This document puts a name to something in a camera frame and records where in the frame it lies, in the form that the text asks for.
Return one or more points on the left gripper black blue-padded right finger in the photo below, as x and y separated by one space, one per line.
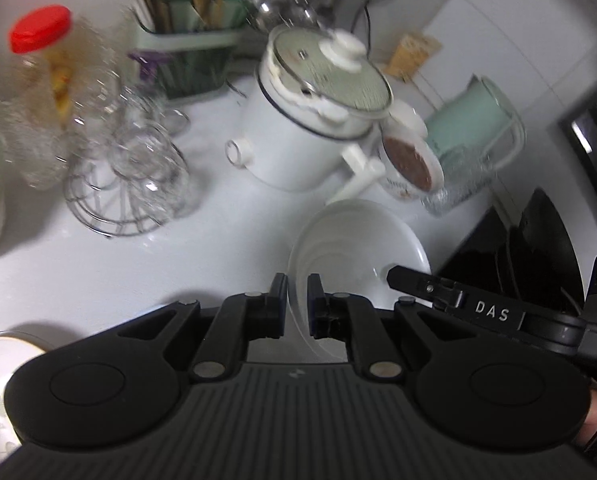
353 320

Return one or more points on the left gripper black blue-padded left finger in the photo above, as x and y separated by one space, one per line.
239 320

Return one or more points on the white bowl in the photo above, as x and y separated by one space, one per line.
351 245

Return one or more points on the person's right hand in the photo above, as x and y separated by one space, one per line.
586 439

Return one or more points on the black stove top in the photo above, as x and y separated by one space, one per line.
532 261

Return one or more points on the white cup brown contents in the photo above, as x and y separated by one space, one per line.
412 170

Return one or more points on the white electric cooking pot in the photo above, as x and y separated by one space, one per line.
316 97

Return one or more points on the red-lid plastic jar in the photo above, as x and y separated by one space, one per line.
60 65

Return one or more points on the chopstick utensil holder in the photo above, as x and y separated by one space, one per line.
184 46

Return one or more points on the wire glass holder rack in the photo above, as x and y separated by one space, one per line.
126 176

